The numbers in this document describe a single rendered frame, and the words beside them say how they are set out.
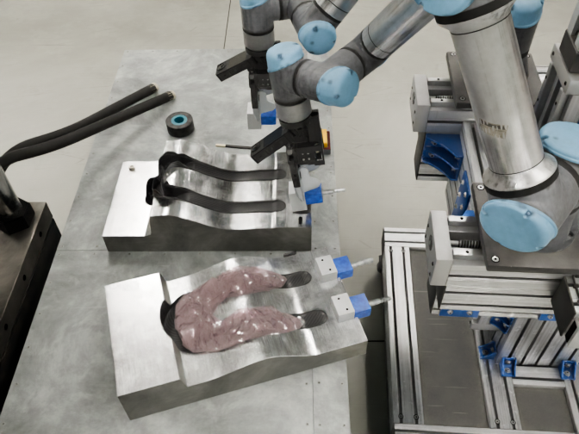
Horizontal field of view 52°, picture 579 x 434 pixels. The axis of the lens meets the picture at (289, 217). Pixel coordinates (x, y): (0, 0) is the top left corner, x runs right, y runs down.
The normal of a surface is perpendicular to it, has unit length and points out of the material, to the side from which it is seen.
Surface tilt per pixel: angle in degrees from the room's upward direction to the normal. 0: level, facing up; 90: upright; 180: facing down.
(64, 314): 0
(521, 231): 96
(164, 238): 90
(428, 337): 0
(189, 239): 90
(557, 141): 8
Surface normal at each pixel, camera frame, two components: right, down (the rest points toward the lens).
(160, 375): -0.02, -0.66
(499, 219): -0.59, 0.68
